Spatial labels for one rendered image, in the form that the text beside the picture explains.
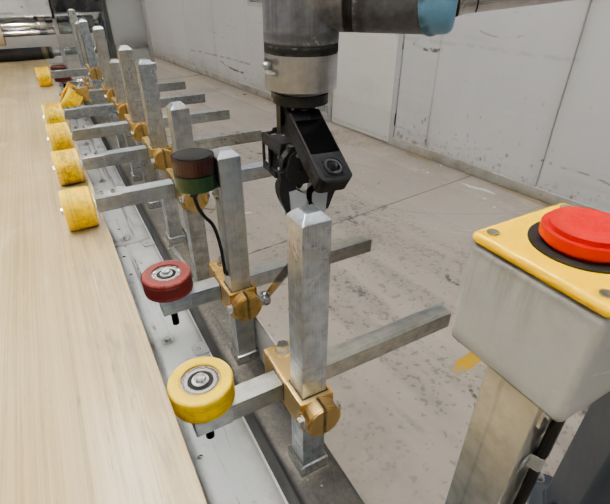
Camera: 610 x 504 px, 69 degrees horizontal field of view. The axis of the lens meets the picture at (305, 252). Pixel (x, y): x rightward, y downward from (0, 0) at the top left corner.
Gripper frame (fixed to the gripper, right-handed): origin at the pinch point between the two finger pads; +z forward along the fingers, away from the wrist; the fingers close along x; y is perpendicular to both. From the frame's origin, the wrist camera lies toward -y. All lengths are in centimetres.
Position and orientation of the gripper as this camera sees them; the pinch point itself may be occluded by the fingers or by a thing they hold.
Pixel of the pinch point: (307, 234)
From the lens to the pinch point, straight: 65.5
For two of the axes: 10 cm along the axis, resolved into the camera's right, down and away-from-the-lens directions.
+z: -0.1, 8.4, 5.4
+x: -8.8, 2.5, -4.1
